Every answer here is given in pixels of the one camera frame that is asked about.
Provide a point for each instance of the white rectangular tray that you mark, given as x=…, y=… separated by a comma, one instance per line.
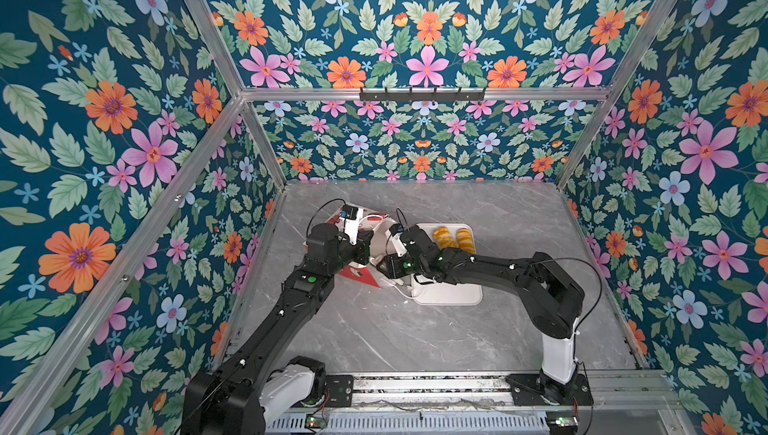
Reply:
x=429, y=293

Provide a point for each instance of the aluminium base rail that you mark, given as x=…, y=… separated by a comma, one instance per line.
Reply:
x=486, y=391

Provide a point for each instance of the black hook rail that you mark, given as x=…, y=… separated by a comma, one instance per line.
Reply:
x=407, y=95

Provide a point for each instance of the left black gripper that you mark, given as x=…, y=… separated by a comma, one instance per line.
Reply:
x=362, y=246

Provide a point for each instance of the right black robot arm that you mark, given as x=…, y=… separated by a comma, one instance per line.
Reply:
x=552, y=299

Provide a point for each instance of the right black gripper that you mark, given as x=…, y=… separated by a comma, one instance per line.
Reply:
x=392, y=267

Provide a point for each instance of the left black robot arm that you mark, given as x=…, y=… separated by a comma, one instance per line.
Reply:
x=232, y=399

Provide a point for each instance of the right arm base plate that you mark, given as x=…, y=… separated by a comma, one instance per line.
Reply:
x=539, y=389

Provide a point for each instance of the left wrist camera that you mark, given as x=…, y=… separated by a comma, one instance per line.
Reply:
x=351, y=217

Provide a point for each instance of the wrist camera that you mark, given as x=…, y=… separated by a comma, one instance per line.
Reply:
x=351, y=217
x=394, y=246

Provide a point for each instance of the red white paper bag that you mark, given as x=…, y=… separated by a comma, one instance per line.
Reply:
x=377, y=236

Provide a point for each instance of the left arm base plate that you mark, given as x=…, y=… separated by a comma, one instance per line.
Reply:
x=336, y=392

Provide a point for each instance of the long fake bread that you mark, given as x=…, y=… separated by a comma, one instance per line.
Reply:
x=465, y=240

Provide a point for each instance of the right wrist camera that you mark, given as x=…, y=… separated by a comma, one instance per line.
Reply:
x=394, y=246

